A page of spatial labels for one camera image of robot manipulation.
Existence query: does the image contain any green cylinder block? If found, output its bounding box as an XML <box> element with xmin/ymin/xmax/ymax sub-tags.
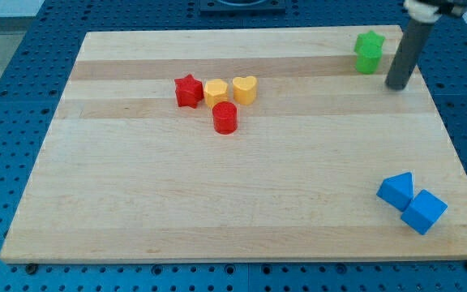
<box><xmin>355</xmin><ymin>45</ymin><xmax>383</xmax><ymax>75</ymax></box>

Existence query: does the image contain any green star block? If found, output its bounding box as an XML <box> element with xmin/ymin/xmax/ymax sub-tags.
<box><xmin>353</xmin><ymin>30</ymin><xmax>385</xmax><ymax>53</ymax></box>

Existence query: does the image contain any wooden board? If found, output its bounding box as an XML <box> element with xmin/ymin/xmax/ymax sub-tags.
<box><xmin>0</xmin><ymin>25</ymin><xmax>467</xmax><ymax>264</ymax></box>

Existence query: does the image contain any red cylinder block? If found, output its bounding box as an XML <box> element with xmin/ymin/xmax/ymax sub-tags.
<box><xmin>212</xmin><ymin>101</ymin><xmax>238</xmax><ymax>135</ymax></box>

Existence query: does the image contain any yellow hexagon block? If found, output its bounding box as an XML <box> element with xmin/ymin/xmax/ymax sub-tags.
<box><xmin>204</xmin><ymin>79</ymin><xmax>229</xmax><ymax>109</ymax></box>

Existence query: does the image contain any yellow heart block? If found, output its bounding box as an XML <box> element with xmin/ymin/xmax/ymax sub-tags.
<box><xmin>232</xmin><ymin>75</ymin><xmax>258</xmax><ymax>105</ymax></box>

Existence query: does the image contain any red star block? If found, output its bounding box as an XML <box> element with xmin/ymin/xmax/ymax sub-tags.
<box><xmin>174</xmin><ymin>74</ymin><xmax>204</xmax><ymax>109</ymax></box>

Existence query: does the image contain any blue triangle block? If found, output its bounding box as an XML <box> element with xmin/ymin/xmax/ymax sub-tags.
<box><xmin>376</xmin><ymin>172</ymin><xmax>413</xmax><ymax>212</ymax></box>

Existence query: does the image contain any blue cube block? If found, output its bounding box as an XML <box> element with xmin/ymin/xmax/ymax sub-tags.
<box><xmin>401</xmin><ymin>189</ymin><xmax>448</xmax><ymax>235</ymax></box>

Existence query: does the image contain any grey pusher rod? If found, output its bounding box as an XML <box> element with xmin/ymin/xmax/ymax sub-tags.
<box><xmin>385</xmin><ymin>19</ymin><xmax>434</xmax><ymax>91</ymax></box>

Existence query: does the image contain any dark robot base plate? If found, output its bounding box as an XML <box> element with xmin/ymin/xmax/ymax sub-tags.
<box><xmin>198</xmin><ymin>0</ymin><xmax>286</xmax><ymax>14</ymax></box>

